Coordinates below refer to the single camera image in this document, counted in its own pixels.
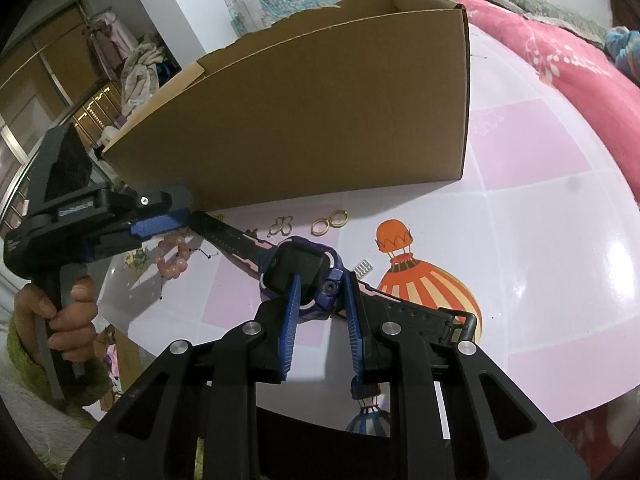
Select hanging pink clothes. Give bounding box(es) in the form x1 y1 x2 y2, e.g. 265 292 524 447
85 10 136 81

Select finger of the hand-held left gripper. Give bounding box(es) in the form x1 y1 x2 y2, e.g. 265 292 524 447
130 224 189 249
132 185 194 227

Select grey blanket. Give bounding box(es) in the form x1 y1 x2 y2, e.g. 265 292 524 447
470 0 613 43

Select blue knitted cloth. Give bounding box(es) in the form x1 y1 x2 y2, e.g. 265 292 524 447
602 25 640 86

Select person's left hand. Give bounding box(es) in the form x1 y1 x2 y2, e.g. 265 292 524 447
14 276 98 366

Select pile of clothes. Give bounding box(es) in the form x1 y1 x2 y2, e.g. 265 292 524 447
120 34 171 111

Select wooden wardrobe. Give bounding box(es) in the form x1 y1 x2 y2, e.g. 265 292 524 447
0 2 126 231

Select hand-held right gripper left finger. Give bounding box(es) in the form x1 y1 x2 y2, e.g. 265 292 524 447
62 274 302 480

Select blue smartwatch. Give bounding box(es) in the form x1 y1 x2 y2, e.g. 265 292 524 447
189 210 482 347

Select pink bead bracelet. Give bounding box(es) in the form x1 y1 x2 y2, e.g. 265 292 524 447
157 237 194 281

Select brown cardboard box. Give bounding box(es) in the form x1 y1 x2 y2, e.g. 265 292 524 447
95 0 471 212

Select pink floral blanket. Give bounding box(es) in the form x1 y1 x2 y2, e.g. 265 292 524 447
447 0 640 201

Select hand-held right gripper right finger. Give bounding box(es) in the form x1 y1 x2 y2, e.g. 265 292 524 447
341 270 591 480

